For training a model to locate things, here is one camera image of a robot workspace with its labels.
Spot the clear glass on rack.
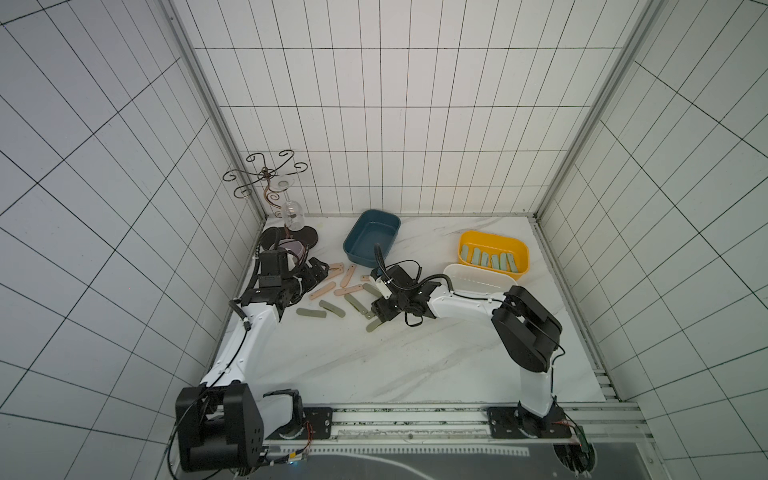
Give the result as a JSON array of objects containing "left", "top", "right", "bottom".
[{"left": 281, "top": 200, "right": 305, "bottom": 231}]

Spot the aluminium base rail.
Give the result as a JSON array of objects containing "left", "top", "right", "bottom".
[{"left": 263, "top": 403, "right": 655, "bottom": 448}]

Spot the yellow storage box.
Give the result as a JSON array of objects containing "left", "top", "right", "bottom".
[{"left": 457, "top": 231, "right": 530, "bottom": 280}]

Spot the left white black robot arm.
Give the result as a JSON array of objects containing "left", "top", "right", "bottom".
[{"left": 166, "top": 240, "right": 330, "bottom": 478}]

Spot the dark teal storage box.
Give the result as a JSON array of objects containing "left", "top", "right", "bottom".
[{"left": 343, "top": 209, "right": 401, "bottom": 269}]

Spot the white storage box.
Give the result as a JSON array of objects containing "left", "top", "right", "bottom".
[{"left": 443, "top": 263, "right": 517, "bottom": 297}]

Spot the olive green folding knife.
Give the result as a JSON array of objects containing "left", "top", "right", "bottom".
[
  {"left": 366, "top": 319, "right": 383, "bottom": 333},
  {"left": 363, "top": 283, "right": 383, "bottom": 298},
  {"left": 296, "top": 308, "right": 327, "bottom": 318},
  {"left": 319, "top": 300, "right": 346, "bottom": 318},
  {"left": 344, "top": 294, "right": 375, "bottom": 319}
]

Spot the pink glass bowl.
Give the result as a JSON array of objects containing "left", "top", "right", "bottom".
[{"left": 277, "top": 238, "right": 307, "bottom": 257}]

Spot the metal scroll cup rack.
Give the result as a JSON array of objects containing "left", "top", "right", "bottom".
[{"left": 222, "top": 149, "right": 319, "bottom": 251}]

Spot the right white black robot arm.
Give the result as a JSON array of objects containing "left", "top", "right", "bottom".
[{"left": 366, "top": 265, "right": 565, "bottom": 422}]

